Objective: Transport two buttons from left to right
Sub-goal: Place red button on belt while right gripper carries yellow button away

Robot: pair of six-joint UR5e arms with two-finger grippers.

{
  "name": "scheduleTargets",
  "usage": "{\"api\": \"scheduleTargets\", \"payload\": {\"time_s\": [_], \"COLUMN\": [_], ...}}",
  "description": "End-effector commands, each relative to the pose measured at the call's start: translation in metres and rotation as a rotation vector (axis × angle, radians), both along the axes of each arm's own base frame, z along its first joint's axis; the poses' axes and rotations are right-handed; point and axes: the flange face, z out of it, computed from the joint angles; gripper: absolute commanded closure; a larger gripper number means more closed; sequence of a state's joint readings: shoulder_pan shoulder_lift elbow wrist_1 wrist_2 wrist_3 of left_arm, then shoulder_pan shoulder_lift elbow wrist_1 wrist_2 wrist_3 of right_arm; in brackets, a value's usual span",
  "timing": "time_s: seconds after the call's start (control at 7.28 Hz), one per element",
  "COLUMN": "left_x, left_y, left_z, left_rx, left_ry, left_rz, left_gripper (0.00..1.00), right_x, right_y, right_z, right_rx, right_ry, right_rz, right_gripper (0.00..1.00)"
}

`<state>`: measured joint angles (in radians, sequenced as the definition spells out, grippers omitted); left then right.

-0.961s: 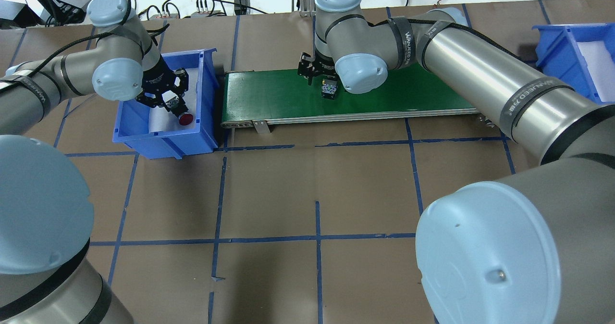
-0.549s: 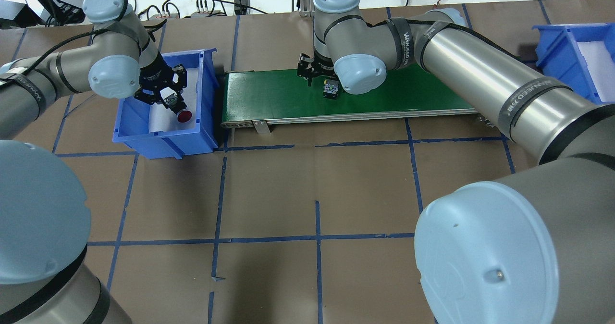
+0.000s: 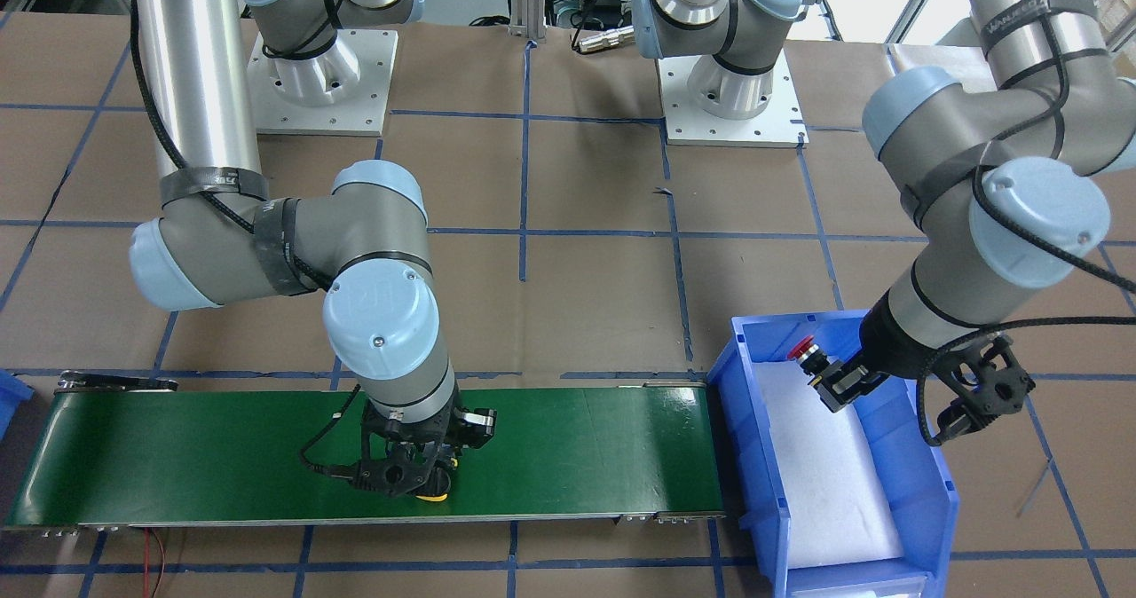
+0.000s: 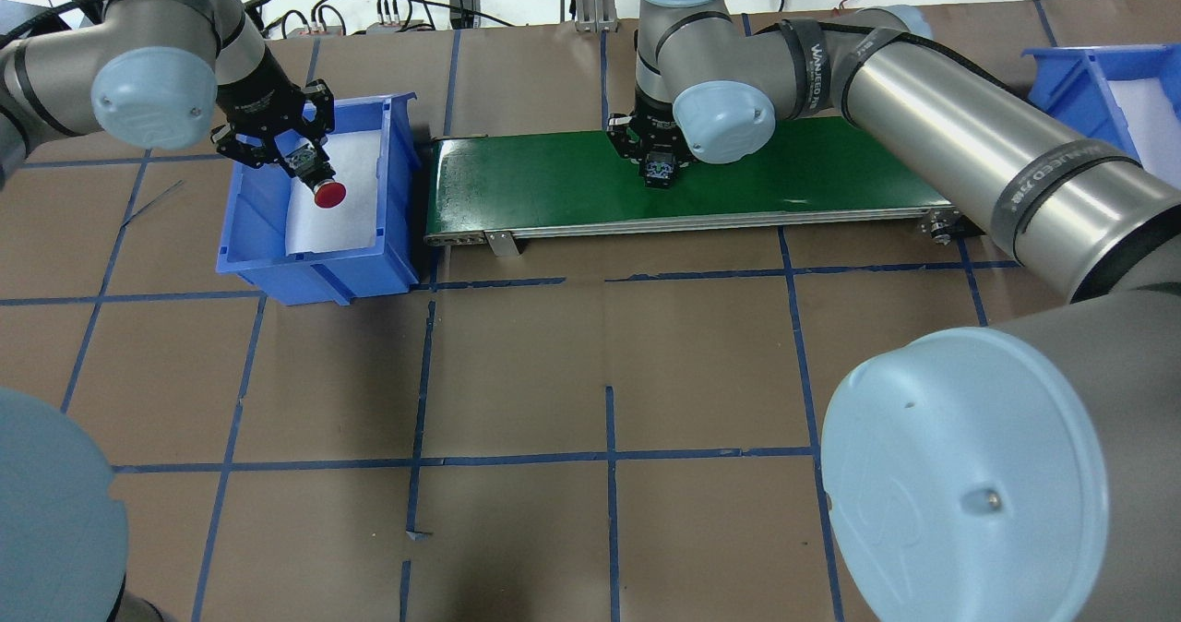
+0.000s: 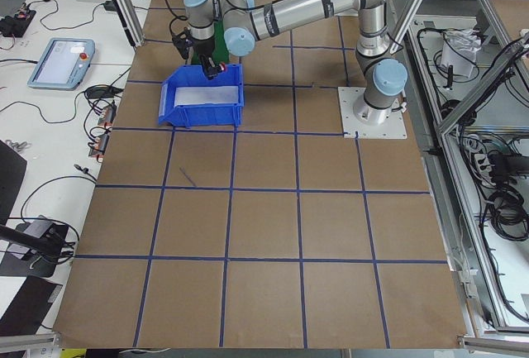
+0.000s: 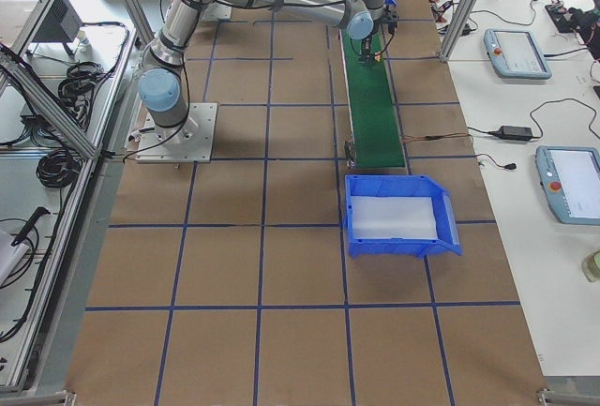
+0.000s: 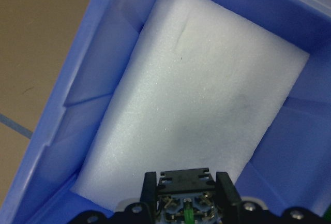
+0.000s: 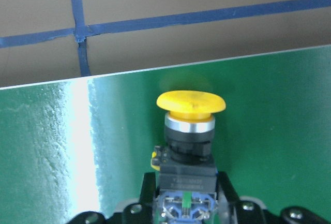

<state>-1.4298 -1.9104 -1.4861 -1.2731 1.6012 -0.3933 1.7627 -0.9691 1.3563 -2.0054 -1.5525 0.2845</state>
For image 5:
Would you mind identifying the near teach pendant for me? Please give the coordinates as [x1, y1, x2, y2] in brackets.
[27, 37, 96, 90]

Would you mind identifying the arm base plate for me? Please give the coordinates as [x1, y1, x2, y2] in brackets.
[338, 87, 407, 140]

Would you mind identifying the left blue plastic bin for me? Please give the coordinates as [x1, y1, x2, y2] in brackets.
[158, 64, 245, 128]

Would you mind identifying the black monitor stand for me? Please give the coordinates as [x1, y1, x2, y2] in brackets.
[1, 217, 79, 278]

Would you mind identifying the white paper bag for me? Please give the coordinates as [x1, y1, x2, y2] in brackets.
[440, 29, 481, 78]

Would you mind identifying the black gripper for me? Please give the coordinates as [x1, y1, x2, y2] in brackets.
[172, 29, 215, 65]

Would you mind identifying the black power adapter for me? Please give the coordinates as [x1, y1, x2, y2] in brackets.
[103, 1, 117, 12]

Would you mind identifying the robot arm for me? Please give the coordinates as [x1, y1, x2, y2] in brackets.
[172, 0, 407, 111]

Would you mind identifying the green conveyor belt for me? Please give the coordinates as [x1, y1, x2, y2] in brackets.
[213, 21, 230, 63]

